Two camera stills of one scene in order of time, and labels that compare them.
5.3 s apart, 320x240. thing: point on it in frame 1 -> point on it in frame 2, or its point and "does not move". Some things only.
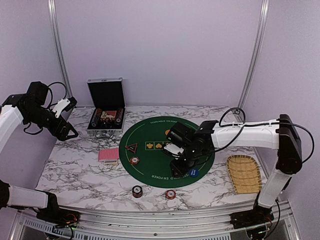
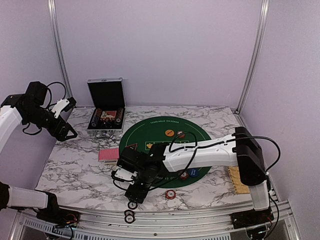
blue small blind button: x=193 y=172 does not move
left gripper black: x=61 y=135 does not move
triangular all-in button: x=132 y=147 does not move
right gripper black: x=182 y=171 -> x=136 y=195
